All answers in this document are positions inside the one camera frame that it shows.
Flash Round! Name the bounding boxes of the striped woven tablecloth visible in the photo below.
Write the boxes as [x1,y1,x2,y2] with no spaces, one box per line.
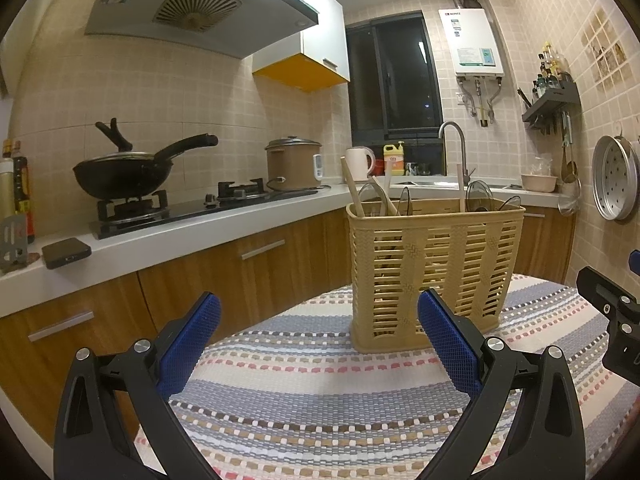
[132,272,640,480]

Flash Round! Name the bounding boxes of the white water heater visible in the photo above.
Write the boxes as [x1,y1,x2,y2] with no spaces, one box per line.
[439,7,505,80]

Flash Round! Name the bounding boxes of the black power bank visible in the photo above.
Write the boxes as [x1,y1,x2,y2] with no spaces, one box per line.
[41,239,92,270]

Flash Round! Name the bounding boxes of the beige plastic utensil basket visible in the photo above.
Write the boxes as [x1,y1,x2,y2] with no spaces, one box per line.
[346,199,527,353]

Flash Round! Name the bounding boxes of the steel faucet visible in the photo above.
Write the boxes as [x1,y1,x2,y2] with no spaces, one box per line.
[438,121,472,186]

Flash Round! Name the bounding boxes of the yellow detergent bottle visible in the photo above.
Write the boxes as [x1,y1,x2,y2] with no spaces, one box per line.
[383,141,407,177]

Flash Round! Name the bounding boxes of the hanging wire strainer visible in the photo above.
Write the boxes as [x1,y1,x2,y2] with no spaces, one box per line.
[556,180,582,217]

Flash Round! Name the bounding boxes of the dark soy sauce bottle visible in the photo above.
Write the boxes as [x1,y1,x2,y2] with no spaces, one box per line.
[12,140,37,245]

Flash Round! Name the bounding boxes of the water heater pipes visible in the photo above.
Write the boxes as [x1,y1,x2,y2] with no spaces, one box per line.
[457,77,503,128]

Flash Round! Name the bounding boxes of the rice cooker power cord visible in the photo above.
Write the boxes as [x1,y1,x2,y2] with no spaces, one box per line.
[267,176,333,193]

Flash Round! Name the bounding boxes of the kitchen counter with wooden cabinets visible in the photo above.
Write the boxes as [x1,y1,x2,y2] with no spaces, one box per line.
[0,182,576,461]

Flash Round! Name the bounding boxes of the brown rice cooker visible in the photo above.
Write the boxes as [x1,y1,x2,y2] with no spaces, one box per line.
[265,135,325,192]

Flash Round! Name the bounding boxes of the row of condiment bottles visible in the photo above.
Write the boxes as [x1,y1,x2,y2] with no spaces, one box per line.
[531,41,571,101]

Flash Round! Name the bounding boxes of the cream electric kettle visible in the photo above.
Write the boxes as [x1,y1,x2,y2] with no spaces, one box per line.
[345,146,376,184]

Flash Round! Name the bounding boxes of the hanging brass ladle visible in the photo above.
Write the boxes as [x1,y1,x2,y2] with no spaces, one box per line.
[560,112,578,184]

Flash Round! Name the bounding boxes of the black wok with lid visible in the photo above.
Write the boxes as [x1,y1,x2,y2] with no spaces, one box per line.
[72,118,219,201]

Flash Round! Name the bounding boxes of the white and yellow wall cabinet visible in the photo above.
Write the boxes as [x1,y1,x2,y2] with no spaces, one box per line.
[251,0,351,93]

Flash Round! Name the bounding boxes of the golden bottle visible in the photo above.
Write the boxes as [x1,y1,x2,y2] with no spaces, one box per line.
[0,139,16,221]

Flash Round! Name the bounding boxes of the grey wall spice rack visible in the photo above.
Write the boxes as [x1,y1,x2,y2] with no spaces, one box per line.
[521,80,581,136]

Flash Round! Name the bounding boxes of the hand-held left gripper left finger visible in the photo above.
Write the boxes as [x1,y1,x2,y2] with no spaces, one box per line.
[52,291,222,480]

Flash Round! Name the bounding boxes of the black gas stove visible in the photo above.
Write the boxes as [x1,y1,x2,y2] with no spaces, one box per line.
[89,177,321,240]

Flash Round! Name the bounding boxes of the dark window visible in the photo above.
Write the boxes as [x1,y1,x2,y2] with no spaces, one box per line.
[345,10,446,148]

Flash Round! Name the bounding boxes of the pink bowl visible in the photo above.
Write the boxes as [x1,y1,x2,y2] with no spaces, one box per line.
[521,174,560,194]

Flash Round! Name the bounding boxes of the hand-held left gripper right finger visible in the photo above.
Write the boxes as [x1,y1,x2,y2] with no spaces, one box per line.
[416,287,586,480]

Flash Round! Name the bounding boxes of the steel sink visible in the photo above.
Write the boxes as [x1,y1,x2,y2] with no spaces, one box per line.
[400,179,523,192]

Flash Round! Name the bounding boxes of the grey metal stand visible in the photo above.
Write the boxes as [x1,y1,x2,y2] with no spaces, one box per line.
[0,212,29,275]

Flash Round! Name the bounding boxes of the grey range hood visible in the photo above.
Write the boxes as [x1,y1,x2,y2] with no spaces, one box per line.
[85,0,319,59]

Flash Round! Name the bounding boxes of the round metal steamer tray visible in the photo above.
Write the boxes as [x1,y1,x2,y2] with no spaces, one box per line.
[592,134,640,222]

